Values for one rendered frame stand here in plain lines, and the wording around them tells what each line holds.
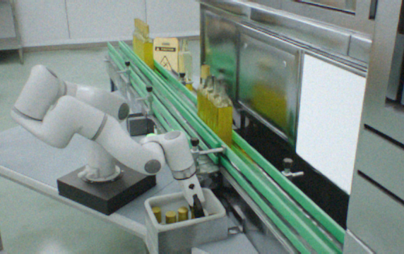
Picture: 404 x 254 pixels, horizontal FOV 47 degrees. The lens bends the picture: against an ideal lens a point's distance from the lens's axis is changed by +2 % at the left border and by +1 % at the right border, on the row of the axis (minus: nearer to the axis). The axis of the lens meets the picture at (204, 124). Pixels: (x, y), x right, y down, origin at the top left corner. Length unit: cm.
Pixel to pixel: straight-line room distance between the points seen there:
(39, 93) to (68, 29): 609
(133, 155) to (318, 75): 55
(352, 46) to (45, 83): 80
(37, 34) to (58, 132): 614
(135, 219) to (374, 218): 106
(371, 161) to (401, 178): 5
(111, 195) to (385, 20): 120
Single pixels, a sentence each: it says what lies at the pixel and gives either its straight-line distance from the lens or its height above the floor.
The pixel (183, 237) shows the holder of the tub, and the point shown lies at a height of 79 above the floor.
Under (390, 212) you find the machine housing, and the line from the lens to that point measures 60.
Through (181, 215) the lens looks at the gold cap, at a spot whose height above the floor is 80.
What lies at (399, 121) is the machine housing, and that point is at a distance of 56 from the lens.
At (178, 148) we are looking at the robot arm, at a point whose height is 105.
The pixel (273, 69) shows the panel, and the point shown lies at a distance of 152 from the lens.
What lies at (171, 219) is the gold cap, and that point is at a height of 80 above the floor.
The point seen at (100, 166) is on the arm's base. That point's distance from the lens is 166.
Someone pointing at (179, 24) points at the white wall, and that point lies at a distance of 772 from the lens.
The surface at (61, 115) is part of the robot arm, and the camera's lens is 126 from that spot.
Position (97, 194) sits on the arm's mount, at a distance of 160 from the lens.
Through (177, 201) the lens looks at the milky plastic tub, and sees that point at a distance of 152.
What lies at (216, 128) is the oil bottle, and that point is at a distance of 163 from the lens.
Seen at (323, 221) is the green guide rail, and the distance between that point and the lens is 123.
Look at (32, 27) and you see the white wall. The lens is 736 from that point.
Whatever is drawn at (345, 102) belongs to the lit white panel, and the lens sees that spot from 121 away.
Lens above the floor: 162
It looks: 22 degrees down
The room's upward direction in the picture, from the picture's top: straight up
